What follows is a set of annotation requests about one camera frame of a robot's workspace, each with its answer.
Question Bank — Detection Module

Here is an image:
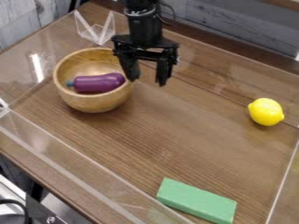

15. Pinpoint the black cable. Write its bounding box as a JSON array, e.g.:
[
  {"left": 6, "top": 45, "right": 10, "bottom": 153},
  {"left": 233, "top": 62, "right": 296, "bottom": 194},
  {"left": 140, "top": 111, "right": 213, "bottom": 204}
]
[{"left": 0, "top": 198, "right": 28, "bottom": 224}]

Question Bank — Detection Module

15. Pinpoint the yellow toy lemon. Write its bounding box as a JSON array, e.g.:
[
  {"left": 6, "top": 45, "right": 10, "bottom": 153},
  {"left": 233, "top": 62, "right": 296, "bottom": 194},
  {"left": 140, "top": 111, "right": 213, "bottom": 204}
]
[{"left": 247, "top": 98, "right": 285, "bottom": 127}]

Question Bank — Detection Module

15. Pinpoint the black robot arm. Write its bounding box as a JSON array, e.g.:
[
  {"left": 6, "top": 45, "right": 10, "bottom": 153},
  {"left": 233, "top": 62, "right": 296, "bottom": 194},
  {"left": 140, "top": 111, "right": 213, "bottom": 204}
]
[{"left": 110, "top": 0, "right": 179, "bottom": 87}]

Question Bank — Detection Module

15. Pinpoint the clear acrylic tray wall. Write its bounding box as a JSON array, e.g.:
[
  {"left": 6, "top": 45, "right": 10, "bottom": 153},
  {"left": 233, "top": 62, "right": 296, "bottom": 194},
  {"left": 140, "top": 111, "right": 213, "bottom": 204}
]
[{"left": 0, "top": 107, "right": 193, "bottom": 224}]

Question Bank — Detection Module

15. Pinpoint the brown wooden bowl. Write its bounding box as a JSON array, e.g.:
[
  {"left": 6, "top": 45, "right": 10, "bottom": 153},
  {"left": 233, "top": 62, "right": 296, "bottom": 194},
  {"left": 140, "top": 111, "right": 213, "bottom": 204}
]
[{"left": 52, "top": 47, "right": 132, "bottom": 113}]

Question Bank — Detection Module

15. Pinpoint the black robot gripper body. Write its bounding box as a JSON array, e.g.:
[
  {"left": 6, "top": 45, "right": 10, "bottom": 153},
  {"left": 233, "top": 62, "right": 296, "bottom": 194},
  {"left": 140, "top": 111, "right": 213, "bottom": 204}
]
[{"left": 110, "top": 8, "right": 179, "bottom": 65}]

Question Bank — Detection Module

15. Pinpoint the green rectangular block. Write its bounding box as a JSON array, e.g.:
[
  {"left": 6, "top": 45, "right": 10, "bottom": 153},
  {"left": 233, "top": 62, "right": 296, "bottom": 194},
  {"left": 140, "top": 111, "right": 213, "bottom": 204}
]
[{"left": 156, "top": 178, "right": 237, "bottom": 224}]

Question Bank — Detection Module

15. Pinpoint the purple toy eggplant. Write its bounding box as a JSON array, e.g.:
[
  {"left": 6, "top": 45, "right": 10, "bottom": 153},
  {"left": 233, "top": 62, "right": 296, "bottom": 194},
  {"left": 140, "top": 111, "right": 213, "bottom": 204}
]
[{"left": 65, "top": 73, "right": 127, "bottom": 93}]

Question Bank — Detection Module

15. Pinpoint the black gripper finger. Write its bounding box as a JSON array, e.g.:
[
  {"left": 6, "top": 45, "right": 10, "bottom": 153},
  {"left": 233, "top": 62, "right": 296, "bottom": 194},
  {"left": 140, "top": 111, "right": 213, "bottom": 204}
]
[
  {"left": 155, "top": 58, "right": 173, "bottom": 87},
  {"left": 117, "top": 53, "right": 140, "bottom": 81}
]

